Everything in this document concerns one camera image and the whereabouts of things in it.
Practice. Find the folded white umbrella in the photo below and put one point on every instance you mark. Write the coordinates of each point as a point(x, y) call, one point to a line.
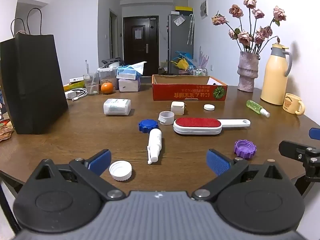
point(191, 28)

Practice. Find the blue and yellow bags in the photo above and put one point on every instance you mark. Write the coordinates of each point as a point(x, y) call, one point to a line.
point(183, 61)

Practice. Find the drinking glass with straw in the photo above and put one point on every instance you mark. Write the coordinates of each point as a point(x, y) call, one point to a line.
point(91, 86)

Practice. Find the green spray bottle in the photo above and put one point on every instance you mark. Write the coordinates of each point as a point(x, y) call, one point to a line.
point(255, 106)

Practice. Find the small white round cap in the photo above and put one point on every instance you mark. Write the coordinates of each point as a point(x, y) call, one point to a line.
point(209, 107)

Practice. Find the purple feather decoration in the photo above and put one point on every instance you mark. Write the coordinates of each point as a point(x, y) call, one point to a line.
point(203, 58)

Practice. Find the white mop pole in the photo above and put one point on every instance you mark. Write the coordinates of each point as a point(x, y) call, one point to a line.
point(86, 66)

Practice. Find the yellow thermos jug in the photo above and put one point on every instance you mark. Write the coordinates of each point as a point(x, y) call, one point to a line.
point(275, 77)

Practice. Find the yellow bear mug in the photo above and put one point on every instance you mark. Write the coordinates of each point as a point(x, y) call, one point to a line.
point(291, 103)

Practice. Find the white electrical panel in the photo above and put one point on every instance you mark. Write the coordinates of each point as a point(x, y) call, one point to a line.
point(204, 8)

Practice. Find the black folded stand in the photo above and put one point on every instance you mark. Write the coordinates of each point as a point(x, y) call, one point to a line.
point(111, 61)

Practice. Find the bunch of dried pink roses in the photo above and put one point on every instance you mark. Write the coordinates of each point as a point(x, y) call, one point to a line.
point(243, 36)

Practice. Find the pink textured vase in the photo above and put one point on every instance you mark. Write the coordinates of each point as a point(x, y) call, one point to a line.
point(247, 72)

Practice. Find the trolley with bottles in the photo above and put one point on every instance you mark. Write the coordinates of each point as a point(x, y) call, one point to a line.
point(198, 71)

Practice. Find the grey fridge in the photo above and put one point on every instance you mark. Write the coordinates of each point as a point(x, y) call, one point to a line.
point(178, 42)

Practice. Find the clear plastic bag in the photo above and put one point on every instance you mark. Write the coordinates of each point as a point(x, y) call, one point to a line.
point(179, 21)

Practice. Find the blue ribbed lid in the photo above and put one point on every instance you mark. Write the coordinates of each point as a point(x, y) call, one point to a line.
point(148, 126)

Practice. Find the orange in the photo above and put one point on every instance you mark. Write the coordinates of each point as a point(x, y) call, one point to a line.
point(107, 88)

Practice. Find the printed snack packet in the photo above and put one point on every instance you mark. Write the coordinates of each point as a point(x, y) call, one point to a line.
point(5, 131)

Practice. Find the black box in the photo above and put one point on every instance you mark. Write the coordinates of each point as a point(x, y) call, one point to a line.
point(178, 12)

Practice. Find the cream square bottle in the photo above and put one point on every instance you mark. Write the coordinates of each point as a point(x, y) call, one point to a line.
point(177, 108)

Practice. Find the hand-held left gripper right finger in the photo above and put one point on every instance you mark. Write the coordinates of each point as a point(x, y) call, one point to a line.
point(218, 162)

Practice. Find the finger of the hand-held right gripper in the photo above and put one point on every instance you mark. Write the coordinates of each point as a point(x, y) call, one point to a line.
point(315, 133)
point(292, 150)

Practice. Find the blue tissue pack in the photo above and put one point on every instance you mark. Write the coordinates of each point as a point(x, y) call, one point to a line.
point(127, 72)

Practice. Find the large white screw lid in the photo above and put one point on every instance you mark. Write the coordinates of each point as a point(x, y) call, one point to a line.
point(120, 170)

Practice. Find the clear plastic container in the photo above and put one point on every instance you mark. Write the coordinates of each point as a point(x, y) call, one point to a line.
point(107, 76)

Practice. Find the red cardboard box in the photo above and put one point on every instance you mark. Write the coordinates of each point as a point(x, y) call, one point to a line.
point(185, 92)

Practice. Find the purple ribbed lid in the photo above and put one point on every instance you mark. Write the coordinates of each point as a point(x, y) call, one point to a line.
point(245, 149)

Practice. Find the dark wooden door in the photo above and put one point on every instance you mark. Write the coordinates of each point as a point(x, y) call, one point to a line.
point(141, 47)

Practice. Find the black paper bag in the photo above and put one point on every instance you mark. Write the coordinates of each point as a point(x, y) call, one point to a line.
point(32, 85)

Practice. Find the white spray bottle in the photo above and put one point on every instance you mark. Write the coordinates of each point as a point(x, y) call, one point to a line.
point(155, 142)

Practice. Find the white flat box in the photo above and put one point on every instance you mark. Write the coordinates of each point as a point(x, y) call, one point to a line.
point(76, 79)

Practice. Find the red and white lint brush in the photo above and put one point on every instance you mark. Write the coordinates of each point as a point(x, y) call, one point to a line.
point(197, 125)

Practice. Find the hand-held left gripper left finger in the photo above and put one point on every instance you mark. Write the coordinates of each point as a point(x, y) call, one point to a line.
point(100, 161)

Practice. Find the purple tissue pack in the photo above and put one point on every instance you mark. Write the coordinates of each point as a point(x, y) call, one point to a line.
point(128, 85)

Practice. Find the yellow flat box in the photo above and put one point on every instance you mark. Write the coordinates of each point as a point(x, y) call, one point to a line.
point(72, 86)

